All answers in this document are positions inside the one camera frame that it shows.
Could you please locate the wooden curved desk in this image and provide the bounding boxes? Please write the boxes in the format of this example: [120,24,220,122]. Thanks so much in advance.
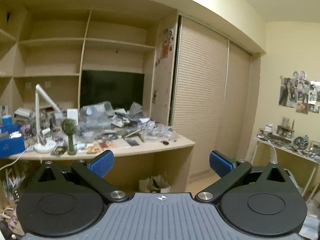
[4,132,196,193]

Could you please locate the green handheld fan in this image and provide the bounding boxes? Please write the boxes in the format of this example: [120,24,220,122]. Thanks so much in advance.
[62,119,76,155]

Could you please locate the white desk lamp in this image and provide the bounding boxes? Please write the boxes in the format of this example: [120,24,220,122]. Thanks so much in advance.
[34,84,61,154]

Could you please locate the brown paper bag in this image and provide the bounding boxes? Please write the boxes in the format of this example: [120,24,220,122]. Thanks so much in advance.
[139,175,171,193]

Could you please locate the white side table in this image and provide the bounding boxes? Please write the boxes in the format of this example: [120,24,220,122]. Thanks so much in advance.
[251,128,319,196]

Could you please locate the beige sliding closet door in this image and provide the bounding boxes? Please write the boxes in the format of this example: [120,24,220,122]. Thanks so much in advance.
[171,17,251,179]

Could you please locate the blue storage box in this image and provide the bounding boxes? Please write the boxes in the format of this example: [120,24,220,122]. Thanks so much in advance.
[1,124,25,159]

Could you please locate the black tv monitor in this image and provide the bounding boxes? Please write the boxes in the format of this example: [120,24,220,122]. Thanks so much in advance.
[80,70,144,110]

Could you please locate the stickers on cabinet side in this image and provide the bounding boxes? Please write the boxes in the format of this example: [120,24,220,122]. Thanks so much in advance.
[155,28,175,67]

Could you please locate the wooden shelf unit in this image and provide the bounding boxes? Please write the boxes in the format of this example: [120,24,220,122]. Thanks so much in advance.
[1,4,178,124]

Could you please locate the wall photo collage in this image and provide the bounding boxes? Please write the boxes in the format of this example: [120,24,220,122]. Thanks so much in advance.
[278,71,319,114]

